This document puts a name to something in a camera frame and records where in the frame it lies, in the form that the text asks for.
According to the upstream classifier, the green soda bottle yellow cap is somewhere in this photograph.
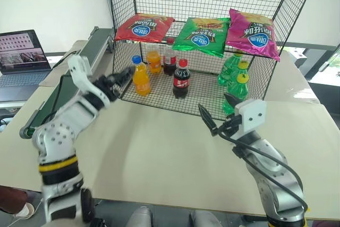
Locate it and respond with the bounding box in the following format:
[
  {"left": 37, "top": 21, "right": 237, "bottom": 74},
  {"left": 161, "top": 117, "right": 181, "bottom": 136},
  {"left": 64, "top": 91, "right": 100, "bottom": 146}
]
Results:
[
  {"left": 222, "top": 73, "right": 250, "bottom": 115},
  {"left": 217, "top": 52, "right": 244, "bottom": 87},
  {"left": 227, "top": 61, "right": 251, "bottom": 92}
]

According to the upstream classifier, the black floor cable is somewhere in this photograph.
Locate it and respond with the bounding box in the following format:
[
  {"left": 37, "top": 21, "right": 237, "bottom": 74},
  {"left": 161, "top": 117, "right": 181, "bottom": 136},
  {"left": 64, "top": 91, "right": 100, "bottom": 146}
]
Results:
[{"left": 0, "top": 116, "right": 12, "bottom": 132}]

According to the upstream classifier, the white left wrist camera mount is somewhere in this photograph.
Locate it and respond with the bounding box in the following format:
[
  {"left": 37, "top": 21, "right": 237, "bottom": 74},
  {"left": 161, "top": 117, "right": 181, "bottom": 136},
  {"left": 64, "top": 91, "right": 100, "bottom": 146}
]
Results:
[{"left": 67, "top": 55, "right": 107, "bottom": 97}]

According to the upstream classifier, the dark red trouser leg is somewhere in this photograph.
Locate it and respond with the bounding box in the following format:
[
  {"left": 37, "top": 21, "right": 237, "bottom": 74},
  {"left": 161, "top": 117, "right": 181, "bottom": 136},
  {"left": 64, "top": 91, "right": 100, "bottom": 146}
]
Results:
[{"left": 0, "top": 186, "right": 28, "bottom": 215}]

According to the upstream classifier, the red chips bag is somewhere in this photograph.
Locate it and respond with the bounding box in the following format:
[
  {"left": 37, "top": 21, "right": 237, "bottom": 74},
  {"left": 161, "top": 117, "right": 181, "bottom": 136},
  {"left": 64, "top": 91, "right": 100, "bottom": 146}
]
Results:
[{"left": 114, "top": 13, "right": 176, "bottom": 43}]

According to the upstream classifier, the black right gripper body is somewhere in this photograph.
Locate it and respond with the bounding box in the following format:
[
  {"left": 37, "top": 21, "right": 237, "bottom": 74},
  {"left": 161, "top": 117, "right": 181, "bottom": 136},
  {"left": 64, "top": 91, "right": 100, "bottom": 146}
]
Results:
[{"left": 212, "top": 114, "right": 242, "bottom": 140}]

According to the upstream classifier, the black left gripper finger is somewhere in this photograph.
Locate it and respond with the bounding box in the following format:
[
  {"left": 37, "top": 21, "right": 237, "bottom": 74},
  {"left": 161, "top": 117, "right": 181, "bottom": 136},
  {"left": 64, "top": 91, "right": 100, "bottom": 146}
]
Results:
[
  {"left": 118, "top": 72, "right": 135, "bottom": 88},
  {"left": 114, "top": 66, "right": 135, "bottom": 80}
]

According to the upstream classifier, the grey rounded robot leg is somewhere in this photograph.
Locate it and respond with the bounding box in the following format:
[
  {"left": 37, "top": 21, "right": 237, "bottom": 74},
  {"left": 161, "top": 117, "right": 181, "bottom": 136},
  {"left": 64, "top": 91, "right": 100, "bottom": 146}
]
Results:
[
  {"left": 189, "top": 211, "right": 222, "bottom": 227},
  {"left": 129, "top": 207, "right": 152, "bottom": 227}
]

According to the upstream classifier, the black wire mesh rack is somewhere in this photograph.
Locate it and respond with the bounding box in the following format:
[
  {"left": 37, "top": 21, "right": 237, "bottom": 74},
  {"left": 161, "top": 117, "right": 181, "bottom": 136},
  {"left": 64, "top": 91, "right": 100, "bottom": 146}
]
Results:
[{"left": 100, "top": 0, "right": 318, "bottom": 122}]

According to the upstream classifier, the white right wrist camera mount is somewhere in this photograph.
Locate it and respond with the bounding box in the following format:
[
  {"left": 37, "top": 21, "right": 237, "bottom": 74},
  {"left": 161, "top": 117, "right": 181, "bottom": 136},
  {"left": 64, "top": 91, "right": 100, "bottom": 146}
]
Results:
[{"left": 234, "top": 99, "right": 267, "bottom": 134}]

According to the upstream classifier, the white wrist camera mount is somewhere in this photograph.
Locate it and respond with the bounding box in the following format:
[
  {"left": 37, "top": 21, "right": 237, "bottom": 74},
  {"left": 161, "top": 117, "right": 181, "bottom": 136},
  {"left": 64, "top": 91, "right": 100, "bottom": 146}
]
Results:
[
  {"left": 67, "top": 55, "right": 107, "bottom": 97},
  {"left": 234, "top": 99, "right": 267, "bottom": 134}
]

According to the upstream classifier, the cola bottle red cap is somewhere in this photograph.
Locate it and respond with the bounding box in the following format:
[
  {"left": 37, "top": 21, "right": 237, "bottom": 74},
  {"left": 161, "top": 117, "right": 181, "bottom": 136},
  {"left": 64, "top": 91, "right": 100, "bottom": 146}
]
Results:
[
  {"left": 173, "top": 58, "right": 191, "bottom": 99},
  {"left": 162, "top": 38, "right": 178, "bottom": 76}
]

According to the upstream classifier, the magenta chips bag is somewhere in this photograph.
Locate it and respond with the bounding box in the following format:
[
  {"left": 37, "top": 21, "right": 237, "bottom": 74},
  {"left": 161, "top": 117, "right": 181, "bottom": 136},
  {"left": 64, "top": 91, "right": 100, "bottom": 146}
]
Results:
[{"left": 225, "top": 8, "right": 281, "bottom": 62}]

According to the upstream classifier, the green belt conveyor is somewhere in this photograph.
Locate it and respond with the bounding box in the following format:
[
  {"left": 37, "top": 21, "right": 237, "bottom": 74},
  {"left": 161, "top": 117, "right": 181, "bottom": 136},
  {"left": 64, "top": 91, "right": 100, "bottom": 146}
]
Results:
[{"left": 19, "top": 26, "right": 114, "bottom": 140}]

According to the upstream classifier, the grey open laptop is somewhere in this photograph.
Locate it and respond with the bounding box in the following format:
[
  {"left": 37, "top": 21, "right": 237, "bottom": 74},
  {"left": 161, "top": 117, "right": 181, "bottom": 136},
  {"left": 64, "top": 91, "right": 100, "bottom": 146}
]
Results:
[{"left": 0, "top": 29, "right": 53, "bottom": 103}]

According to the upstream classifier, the white shoe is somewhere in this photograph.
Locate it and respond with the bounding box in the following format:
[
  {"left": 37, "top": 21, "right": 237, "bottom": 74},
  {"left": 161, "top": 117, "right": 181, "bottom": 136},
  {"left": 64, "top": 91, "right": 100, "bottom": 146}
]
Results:
[{"left": 14, "top": 202, "right": 35, "bottom": 220}]

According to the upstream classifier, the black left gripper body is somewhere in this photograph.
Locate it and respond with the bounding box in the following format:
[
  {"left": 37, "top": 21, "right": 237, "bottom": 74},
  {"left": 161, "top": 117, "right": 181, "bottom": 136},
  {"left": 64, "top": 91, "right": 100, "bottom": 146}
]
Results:
[{"left": 97, "top": 74, "right": 122, "bottom": 103}]

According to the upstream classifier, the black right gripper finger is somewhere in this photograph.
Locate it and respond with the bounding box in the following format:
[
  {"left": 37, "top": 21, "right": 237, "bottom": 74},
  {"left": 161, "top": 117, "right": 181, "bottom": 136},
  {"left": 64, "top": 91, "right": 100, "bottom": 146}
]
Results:
[
  {"left": 224, "top": 93, "right": 241, "bottom": 113},
  {"left": 198, "top": 104, "right": 218, "bottom": 137}
]

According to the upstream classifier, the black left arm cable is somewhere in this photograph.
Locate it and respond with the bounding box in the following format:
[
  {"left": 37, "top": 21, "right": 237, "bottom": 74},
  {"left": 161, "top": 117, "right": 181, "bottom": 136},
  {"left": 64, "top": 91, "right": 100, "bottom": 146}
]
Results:
[{"left": 46, "top": 74, "right": 80, "bottom": 121}]

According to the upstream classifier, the green chips bag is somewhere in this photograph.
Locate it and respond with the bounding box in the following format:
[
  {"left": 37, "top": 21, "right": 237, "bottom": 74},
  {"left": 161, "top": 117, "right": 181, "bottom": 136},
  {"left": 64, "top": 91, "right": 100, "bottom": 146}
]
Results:
[{"left": 172, "top": 16, "right": 231, "bottom": 58}]

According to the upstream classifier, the orange soda bottle blue cap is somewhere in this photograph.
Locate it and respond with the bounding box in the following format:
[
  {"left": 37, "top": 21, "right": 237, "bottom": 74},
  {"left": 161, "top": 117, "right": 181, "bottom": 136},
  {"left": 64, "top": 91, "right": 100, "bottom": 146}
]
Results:
[{"left": 132, "top": 55, "right": 151, "bottom": 96}]

